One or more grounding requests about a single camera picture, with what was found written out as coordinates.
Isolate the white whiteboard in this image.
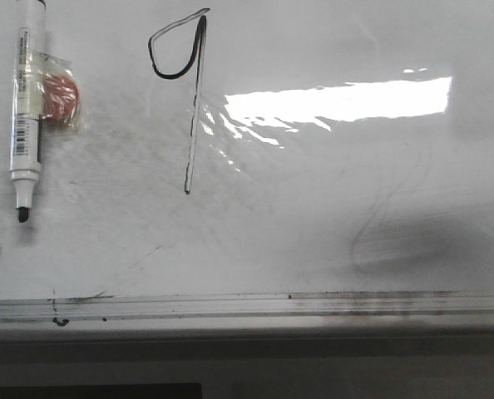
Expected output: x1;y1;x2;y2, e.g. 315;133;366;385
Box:
0;1;494;338

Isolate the white black whiteboard marker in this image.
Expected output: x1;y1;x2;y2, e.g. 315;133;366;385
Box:
9;1;46;223

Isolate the red magnet taped on marker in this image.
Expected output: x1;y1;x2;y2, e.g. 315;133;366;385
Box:
33;52;81;134

